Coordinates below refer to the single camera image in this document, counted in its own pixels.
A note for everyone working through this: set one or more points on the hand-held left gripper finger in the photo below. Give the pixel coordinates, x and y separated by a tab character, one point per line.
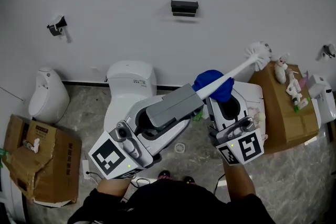
168	136
139	110

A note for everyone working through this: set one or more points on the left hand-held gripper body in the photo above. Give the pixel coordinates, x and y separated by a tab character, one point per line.
113	154

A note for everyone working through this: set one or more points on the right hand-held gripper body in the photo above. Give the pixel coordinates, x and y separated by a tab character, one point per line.
246	148

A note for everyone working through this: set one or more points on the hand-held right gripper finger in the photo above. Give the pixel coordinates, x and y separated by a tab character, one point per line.
240	102
215	115

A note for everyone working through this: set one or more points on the person's left forearm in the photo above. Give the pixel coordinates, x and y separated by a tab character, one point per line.
114	187

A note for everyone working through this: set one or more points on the person's right forearm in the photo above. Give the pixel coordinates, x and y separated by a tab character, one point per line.
239	181

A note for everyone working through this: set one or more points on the white flat-lid smart toilet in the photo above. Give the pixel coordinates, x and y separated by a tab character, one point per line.
253	94

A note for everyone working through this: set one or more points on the white toilet with tank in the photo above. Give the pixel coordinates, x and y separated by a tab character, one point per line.
128	78

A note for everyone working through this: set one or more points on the white power strip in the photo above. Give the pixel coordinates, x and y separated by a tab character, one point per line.
85	169

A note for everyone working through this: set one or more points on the person's left black slipper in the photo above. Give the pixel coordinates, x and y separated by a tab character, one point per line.
164	174

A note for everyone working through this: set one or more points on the person's black slipper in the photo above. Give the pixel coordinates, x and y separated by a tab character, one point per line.
188	179
164	174

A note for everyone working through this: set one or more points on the intact cardboard box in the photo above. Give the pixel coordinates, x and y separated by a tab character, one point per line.
281	128

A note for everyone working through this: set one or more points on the person's red checked trousers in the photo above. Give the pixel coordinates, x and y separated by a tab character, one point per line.
165	178

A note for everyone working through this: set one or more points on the person's right black slipper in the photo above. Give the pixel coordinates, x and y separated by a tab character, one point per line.
188	179

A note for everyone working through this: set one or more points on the grey-white scrub ball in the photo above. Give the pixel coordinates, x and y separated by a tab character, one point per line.
280	73

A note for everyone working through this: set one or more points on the white spray bottle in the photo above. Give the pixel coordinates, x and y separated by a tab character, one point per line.
293	91

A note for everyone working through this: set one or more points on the small green bottle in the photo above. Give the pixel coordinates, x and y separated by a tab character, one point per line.
296	109

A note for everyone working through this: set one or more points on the torn large cardboard box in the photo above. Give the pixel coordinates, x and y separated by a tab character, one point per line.
57	168

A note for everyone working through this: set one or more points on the pale pink tube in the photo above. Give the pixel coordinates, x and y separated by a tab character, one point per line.
291	72

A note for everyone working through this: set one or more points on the clear bottle with red label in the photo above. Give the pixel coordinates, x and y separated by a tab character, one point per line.
283	60

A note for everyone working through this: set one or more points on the small white bottle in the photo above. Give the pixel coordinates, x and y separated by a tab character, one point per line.
303	103

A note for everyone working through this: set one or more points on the pink plastic bag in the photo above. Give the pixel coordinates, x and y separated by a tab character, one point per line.
303	80

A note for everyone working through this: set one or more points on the person's black shirt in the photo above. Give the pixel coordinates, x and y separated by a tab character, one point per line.
170	207

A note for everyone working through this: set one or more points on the small white pump dispenser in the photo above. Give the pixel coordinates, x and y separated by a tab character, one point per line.
34	144

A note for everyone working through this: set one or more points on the black wall shelf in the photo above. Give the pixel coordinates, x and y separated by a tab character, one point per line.
184	7

